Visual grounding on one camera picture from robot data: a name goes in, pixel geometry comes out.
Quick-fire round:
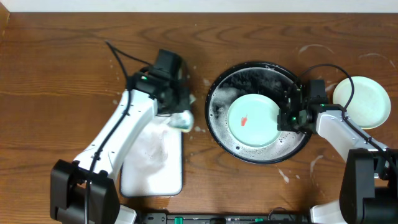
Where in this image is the green yellow sponge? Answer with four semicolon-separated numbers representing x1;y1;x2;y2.
167;94;196;133

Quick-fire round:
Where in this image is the mint green plate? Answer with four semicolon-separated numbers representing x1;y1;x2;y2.
347;77;391;129
227;94;281;147

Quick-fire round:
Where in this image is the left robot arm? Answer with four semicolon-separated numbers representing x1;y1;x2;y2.
50;72;193;223

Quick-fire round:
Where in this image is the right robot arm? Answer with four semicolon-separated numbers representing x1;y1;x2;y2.
277;104;397;223

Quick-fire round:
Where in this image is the black round tray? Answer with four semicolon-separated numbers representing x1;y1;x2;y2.
205;62;310;164

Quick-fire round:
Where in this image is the black rectangular soapy tray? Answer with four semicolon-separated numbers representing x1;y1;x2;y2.
120;117;183;198

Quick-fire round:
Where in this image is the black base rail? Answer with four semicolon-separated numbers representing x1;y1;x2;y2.
134;212;312;224

